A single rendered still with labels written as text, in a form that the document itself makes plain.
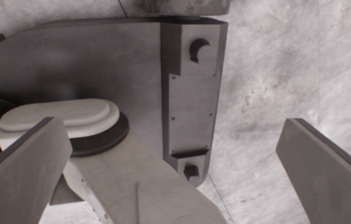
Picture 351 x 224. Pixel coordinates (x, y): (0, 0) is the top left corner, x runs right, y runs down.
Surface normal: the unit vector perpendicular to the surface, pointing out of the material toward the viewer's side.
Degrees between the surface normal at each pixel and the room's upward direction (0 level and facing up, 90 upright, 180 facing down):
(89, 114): 90
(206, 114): 0
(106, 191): 90
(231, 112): 0
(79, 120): 45
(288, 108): 0
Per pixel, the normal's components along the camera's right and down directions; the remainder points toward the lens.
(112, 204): 0.01, -0.86
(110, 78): 0.22, 0.51
